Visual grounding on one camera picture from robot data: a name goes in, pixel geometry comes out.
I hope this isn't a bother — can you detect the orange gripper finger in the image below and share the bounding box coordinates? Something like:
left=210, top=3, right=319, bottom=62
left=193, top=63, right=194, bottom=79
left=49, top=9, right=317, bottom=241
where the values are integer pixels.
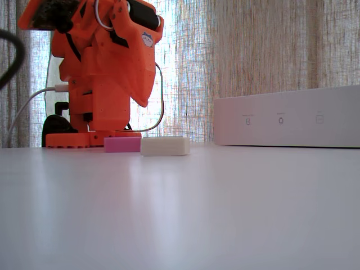
left=98, top=47, right=146, bottom=108

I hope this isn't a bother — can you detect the white cardboard bin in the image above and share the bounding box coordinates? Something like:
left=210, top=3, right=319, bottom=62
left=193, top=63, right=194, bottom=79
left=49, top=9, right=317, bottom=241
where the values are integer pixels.
left=213, top=85, right=360, bottom=149

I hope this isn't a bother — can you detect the orange gripper finger with sticker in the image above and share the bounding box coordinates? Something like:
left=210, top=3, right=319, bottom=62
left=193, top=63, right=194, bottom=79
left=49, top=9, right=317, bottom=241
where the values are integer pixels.
left=110, top=1, right=165, bottom=107

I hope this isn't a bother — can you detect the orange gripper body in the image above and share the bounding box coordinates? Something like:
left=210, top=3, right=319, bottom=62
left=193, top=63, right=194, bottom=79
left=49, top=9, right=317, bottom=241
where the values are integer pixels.
left=70, top=0, right=161, bottom=56

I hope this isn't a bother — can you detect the tricolour servo cable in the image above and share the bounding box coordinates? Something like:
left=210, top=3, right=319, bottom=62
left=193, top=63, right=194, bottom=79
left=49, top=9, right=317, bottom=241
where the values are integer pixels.
left=93, top=0, right=115, bottom=31
left=128, top=62, right=165, bottom=132

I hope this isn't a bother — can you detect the beige woven curtain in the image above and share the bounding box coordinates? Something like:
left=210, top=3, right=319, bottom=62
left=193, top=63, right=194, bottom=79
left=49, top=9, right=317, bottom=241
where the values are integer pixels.
left=0, top=0, right=360, bottom=149

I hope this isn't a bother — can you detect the white USB cable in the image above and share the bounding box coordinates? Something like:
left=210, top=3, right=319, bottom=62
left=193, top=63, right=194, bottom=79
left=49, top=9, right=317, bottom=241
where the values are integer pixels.
left=6, top=84, right=70, bottom=147

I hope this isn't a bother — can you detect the thick black cable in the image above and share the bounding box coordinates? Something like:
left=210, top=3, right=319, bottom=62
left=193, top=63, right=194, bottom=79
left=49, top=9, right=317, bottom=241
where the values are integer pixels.
left=0, top=29, right=26, bottom=91

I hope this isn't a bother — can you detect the pink cuboid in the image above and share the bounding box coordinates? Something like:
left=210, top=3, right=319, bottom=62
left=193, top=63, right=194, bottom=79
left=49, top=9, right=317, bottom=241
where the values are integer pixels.
left=103, top=136, right=142, bottom=154

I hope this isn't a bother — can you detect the white cuboid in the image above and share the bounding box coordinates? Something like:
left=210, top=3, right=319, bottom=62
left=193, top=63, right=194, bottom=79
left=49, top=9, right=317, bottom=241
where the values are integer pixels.
left=139, top=137, right=191, bottom=157

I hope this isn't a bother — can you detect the white fabric sheet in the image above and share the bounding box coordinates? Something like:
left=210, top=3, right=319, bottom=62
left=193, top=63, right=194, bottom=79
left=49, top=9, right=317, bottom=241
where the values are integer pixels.
left=44, top=55, right=70, bottom=119

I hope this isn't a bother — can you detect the black table clamp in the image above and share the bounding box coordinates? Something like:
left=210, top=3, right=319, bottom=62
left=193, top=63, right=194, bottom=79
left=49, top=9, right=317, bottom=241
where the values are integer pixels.
left=41, top=101, right=79, bottom=148

